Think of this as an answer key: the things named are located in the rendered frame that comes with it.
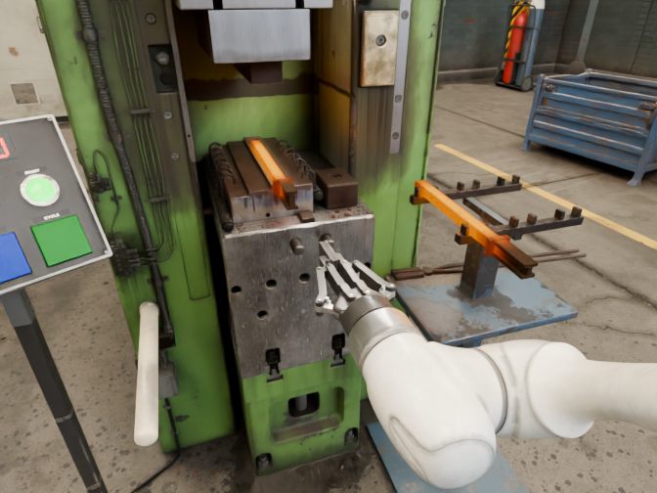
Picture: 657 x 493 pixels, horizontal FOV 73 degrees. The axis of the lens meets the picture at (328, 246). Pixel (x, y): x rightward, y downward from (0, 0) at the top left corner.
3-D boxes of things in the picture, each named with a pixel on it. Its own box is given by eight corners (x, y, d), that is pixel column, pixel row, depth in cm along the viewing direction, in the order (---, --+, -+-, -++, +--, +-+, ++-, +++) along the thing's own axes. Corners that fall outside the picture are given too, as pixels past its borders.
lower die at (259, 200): (313, 212, 112) (313, 180, 108) (233, 223, 106) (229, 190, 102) (276, 159, 146) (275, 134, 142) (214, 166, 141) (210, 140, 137)
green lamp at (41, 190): (57, 202, 79) (49, 180, 77) (27, 206, 78) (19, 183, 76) (60, 196, 82) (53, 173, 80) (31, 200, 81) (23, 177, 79)
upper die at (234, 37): (310, 60, 94) (309, 9, 89) (213, 64, 89) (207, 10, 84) (269, 41, 129) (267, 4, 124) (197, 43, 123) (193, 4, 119)
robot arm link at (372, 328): (423, 378, 59) (403, 348, 64) (431, 324, 54) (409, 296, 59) (360, 394, 56) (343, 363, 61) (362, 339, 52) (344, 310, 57)
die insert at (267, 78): (283, 82, 104) (282, 55, 101) (251, 84, 102) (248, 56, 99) (259, 65, 129) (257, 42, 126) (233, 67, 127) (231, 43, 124)
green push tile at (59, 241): (93, 251, 82) (77, 213, 81) (48, 267, 78) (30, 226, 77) (91, 252, 84) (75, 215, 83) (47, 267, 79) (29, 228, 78)
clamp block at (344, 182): (358, 205, 115) (359, 182, 112) (327, 210, 113) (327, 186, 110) (342, 189, 125) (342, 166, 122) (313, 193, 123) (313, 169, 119)
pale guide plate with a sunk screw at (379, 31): (394, 85, 115) (400, 11, 107) (362, 87, 113) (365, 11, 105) (391, 83, 117) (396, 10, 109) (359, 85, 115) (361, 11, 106)
